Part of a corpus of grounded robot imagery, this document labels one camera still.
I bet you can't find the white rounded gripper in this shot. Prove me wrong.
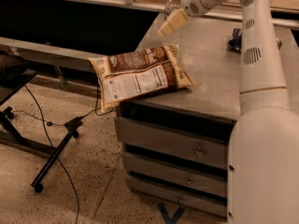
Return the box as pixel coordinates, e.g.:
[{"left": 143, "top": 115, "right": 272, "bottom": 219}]
[{"left": 158, "top": 0, "right": 215, "bottom": 37}]

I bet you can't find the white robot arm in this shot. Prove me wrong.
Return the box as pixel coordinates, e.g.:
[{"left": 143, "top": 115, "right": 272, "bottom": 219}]
[{"left": 169, "top": 0, "right": 299, "bottom": 224}]

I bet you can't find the clear plastic water bottle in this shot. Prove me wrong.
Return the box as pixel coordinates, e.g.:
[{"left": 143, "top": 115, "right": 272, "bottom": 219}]
[{"left": 162, "top": 0, "right": 184, "bottom": 47}]

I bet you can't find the brown and cream snack bag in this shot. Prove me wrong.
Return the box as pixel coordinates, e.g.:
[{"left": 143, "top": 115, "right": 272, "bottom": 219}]
[{"left": 90, "top": 45, "right": 195, "bottom": 112}]

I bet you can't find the top grey drawer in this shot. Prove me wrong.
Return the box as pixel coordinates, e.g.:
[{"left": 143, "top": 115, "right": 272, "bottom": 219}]
[{"left": 115, "top": 117, "right": 227, "bottom": 169}]

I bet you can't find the grey drawer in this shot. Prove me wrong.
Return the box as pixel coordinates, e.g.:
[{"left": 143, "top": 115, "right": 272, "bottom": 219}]
[
  {"left": 126, "top": 175, "right": 227, "bottom": 217},
  {"left": 115, "top": 117, "right": 227, "bottom": 169},
  {"left": 121, "top": 151, "right": 228, "bottom": 198}
]

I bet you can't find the grey drawer cabinet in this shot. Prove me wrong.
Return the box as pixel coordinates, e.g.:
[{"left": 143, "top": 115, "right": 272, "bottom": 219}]
[{"left": 117, "top": 19, "right": 298, "bottom": 209}]

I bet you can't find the long grey bench shelf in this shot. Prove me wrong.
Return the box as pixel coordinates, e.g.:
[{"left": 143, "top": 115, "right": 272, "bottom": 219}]
[{"left": 0, "top": 37, "right": 101, "bottom": 73}]

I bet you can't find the middle grey drawer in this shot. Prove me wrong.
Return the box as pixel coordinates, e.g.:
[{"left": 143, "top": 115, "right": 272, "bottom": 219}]
[{"left": 121, "top": 151, "right": 228, "bottom": 198}]

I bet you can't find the bottom grey drawer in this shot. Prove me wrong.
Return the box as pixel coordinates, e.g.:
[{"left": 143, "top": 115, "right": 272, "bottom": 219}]
[{"left": 126, "top": 175, "right": 227, "bottom": 217}]

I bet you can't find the blue tape floor marker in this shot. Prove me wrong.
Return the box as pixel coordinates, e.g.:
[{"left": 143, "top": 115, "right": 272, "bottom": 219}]
[{"left": 158, "top": 203, "right": 185, "bottom": 224}]

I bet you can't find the black floor cable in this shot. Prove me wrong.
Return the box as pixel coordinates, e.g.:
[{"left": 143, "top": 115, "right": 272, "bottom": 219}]
[{"left": 12, "top": 84, "right": 114, "bottom": 224}]

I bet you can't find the black wheeled stand frame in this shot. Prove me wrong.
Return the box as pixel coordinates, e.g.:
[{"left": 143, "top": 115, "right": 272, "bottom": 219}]
[{"left": 0, "top": 70, "right": 82, "bottom": 193}]

